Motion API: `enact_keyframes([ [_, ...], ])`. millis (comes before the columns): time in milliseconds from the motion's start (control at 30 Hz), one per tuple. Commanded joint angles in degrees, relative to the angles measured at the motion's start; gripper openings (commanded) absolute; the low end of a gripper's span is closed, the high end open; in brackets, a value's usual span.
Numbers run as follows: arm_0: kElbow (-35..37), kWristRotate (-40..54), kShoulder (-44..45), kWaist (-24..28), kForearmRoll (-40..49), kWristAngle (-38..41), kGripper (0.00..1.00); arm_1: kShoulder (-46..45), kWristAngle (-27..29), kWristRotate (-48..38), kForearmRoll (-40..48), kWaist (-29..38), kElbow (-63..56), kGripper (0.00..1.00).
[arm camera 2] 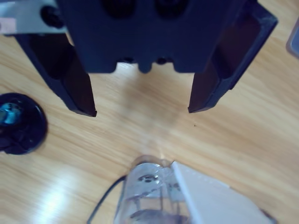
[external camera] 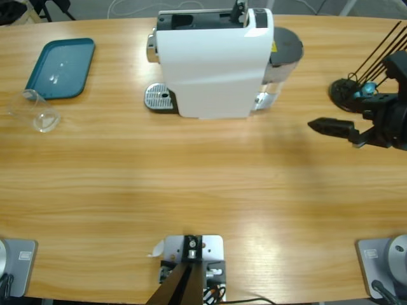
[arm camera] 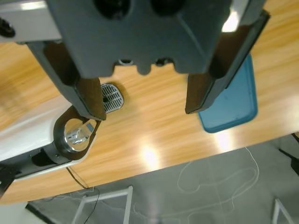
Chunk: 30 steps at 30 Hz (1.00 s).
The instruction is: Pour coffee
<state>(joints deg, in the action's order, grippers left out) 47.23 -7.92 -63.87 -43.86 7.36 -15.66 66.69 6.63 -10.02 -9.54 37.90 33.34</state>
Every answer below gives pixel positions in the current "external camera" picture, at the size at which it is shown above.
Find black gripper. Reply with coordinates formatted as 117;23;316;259
307;92;407;150

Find white capsule coffee machine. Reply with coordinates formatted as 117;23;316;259
145;0;275;121

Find clear drinking glass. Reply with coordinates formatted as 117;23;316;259
6;88;62;133

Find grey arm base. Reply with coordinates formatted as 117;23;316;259
355;234;407;300
0;238;39;299

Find black capsule stand with rods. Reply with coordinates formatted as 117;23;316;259
329;20;407;114

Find clear water tank dark lid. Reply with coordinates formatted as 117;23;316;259
254;27;305;111

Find metal drip tray grate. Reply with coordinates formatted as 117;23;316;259
144;82;179;114

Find white paper tag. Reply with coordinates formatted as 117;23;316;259
146;240;165;258

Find teal plastic tray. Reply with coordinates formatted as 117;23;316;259
24;37;96;100

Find black stand legs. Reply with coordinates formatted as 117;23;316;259
30;0;77;22

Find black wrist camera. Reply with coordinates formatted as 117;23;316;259
382;51;407;96

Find black base cable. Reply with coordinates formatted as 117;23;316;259
0;273;15;299
371;279;401;305

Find white mount block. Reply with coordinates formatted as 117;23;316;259
158;234;227;302

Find thin black cable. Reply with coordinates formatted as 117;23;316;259
224;297;277;305

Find orange black wire bundle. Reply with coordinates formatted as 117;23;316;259
202;283;227;304

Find dark camera post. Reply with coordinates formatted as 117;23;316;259
146;234;205;305

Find white floor cable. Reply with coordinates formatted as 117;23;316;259
107;0;206;17

